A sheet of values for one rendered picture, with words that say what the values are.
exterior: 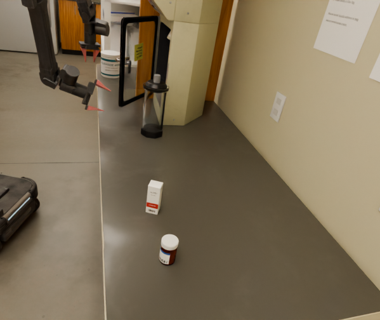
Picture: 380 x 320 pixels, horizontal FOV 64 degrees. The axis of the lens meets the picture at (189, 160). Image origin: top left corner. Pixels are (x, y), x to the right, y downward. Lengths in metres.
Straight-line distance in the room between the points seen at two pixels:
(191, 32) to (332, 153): 0.75
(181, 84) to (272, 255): 0.86
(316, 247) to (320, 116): 0.44
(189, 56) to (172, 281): 0.96
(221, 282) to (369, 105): 0.64
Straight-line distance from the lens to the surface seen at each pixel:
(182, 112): 1.49
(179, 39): 1.39
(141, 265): 0.81
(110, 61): 2.08
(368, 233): 1.03
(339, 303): 0.91
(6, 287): 2.04
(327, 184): 1.13
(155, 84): 1.29
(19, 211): 2.18
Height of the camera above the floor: 1.56
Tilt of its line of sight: 30 degrees down
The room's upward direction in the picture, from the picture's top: 10 degrees clockwise
